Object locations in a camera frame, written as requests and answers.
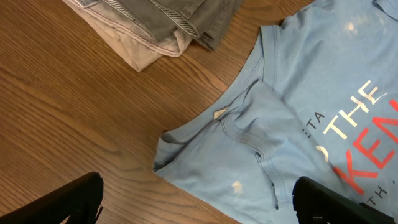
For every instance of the folded grey trousers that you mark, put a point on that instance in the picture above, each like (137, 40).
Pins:
(141, 31)

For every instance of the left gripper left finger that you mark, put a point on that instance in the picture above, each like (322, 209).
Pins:
(76, 202)

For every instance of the light blue t-shirt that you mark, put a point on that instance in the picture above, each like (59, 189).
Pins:
(317, 97)

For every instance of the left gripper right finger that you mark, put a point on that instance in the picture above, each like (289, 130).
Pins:
(317, 204)

